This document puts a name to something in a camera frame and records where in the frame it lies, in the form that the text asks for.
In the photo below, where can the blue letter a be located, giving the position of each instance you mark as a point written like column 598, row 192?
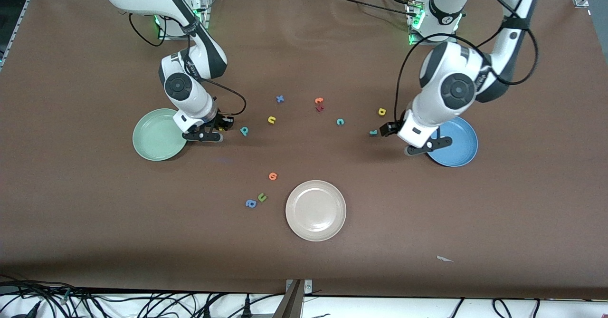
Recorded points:
column 248, row 204

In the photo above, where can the small metal bracket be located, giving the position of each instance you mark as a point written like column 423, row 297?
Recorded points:
column 308, row 287

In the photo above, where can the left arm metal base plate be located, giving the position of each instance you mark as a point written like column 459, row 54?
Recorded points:
column 415, row 11

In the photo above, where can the beige plate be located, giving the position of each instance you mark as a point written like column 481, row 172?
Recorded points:
column 316, row 211

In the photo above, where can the white tape scrap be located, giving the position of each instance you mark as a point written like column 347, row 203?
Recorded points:
column 443, row 259

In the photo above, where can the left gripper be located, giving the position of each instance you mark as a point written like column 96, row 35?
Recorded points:
column 394, row 128

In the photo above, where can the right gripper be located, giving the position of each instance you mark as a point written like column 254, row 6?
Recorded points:
column 221, row 120

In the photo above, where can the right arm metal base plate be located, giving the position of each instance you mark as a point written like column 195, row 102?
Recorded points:
column 205, row 11

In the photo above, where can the black power plug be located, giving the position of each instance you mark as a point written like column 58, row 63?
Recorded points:
column 247, row 308

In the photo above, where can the blue plate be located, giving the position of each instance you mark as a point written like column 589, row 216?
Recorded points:
column 456, row 147

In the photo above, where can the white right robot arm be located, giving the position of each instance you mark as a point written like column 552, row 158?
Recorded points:
column 190, row 94

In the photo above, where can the aluminium table leg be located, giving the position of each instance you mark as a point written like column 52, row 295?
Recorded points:
column 290, row 303

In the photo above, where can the light green plate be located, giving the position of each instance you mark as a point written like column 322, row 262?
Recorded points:
column 156, row 137

